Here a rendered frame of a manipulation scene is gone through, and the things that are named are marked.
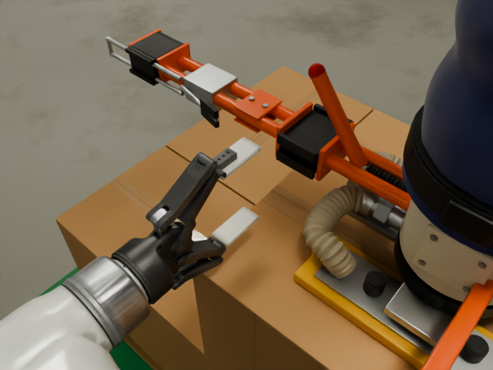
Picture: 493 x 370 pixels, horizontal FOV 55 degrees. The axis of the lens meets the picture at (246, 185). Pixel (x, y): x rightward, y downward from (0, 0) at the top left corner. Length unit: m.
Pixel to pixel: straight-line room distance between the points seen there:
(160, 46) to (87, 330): 0.54
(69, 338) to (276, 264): 0.34
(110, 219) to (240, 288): 0.70
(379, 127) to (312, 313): 1.02
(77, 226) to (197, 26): 2.15
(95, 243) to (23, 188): 1.07
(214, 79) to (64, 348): 0.49
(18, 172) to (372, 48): 2.10
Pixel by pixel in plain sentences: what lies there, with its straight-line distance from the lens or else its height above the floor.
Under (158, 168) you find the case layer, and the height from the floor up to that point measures 0.54.
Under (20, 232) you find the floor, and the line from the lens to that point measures 2.16.
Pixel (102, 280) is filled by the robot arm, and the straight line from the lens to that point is 0.52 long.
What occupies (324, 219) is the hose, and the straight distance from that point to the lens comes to 0.68.
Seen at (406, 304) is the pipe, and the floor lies 0.99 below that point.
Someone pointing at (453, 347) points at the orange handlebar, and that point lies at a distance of 0.55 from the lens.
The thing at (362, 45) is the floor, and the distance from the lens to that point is 3.13.
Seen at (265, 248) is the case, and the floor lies 0.94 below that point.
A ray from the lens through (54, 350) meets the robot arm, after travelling 0.50.
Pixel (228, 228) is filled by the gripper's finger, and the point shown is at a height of 1.01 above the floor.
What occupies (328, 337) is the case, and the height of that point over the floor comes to 0.94.
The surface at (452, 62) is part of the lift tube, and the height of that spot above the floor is 1.30.
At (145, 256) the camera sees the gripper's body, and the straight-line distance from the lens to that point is 0.54.
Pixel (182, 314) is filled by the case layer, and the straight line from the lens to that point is 1.14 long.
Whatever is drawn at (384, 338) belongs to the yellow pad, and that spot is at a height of 0.96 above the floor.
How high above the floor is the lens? 1.54
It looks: 47 degrees down
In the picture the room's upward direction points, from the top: straight up
